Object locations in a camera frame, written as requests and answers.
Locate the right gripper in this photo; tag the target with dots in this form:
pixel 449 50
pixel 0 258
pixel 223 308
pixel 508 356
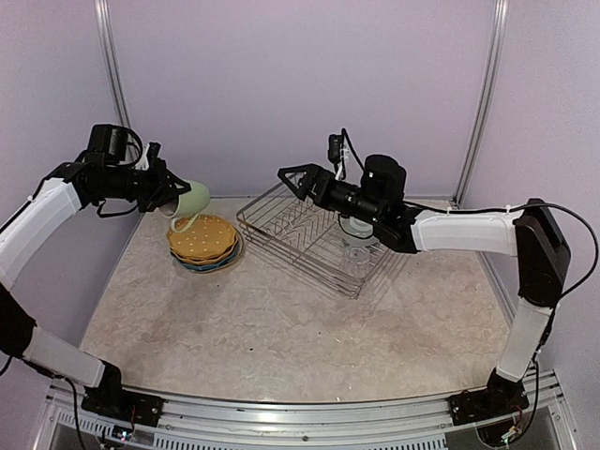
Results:
pixel 314 174

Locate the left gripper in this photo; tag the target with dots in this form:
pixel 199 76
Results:
pixel 162 190

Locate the pale green mug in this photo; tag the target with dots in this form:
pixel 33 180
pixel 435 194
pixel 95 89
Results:
pixel 185 209

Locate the yellow polka dot plate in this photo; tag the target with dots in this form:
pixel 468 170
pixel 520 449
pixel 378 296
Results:
pixel 201 237
pixel 208 261

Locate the blue polka dot plate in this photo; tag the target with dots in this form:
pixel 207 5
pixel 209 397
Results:
pixel 213 267

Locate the cream bird pattern plate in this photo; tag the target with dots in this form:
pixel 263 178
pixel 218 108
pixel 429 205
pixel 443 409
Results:
pixel 242 250

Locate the clear glass cup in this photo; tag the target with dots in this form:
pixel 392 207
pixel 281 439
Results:
pixel 355 261

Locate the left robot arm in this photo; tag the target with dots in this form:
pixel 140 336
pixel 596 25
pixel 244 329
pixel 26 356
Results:
pixel 115 165

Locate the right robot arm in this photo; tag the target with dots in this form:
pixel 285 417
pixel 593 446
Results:
pixel 529 233

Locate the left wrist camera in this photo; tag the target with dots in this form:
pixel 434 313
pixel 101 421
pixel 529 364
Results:
pixel 149 153

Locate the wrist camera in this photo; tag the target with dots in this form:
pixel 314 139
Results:
pixel 338 152
pixel 149 153

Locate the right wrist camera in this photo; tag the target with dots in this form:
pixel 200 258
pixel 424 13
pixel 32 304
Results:
pixel 338 152

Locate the metal wire dish rack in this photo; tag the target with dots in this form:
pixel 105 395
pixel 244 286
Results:
pixel 307 241

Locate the left aluminium corner post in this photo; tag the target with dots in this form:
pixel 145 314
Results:
pixel 109 55

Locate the aluminium corner post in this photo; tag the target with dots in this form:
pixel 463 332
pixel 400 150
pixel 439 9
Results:
pixel 494 56
pixel 109 55

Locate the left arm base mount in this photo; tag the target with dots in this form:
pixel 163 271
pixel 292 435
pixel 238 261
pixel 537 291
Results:
pixel 132 407

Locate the right aluminium corner post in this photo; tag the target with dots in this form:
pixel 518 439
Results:
pixel 494 56

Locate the aluminium front rail frame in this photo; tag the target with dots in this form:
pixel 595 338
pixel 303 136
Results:
pixel 188 422

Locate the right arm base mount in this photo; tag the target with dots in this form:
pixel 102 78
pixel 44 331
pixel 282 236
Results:
pixel 480 405

